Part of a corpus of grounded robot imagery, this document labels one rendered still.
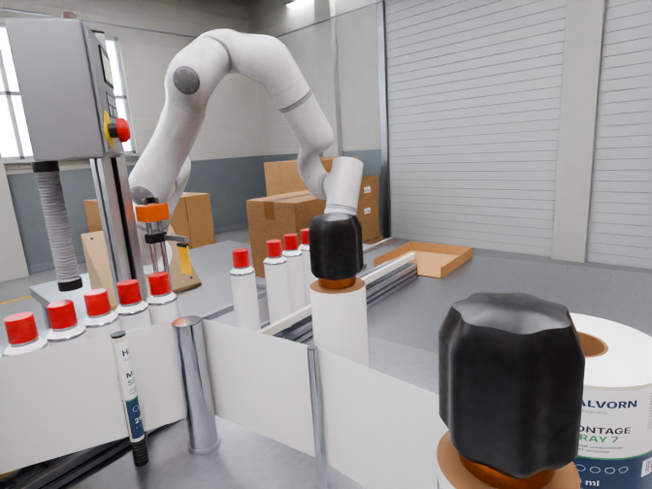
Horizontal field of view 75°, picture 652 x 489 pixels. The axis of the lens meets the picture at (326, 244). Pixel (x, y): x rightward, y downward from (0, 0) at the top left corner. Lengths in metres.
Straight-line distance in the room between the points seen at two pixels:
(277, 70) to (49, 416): 0.75
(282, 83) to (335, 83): 5.33
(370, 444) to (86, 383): 0.36
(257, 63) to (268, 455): 0.76
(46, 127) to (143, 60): 6.09
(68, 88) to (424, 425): 0.63
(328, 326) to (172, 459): 0.28
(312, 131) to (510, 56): 4.16
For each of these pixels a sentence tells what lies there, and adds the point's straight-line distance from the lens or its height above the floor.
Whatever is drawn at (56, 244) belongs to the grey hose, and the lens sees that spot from 0.81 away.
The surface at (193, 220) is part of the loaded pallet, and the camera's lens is 4.38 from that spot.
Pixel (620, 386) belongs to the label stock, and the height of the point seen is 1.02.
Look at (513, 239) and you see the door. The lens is 5.11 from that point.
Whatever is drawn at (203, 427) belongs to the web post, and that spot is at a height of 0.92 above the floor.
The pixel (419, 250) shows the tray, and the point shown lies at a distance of 1.80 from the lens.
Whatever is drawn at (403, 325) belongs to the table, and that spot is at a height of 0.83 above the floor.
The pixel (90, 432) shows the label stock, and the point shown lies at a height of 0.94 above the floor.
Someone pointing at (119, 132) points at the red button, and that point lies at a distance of 0.74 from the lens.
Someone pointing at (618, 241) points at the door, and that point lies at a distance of 4.86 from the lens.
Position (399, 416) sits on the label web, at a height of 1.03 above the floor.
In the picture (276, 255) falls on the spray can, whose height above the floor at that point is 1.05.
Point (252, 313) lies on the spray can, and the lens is 0.90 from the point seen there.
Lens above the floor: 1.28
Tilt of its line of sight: 13 degrees down
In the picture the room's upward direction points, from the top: 4 degrees counter-clockwise
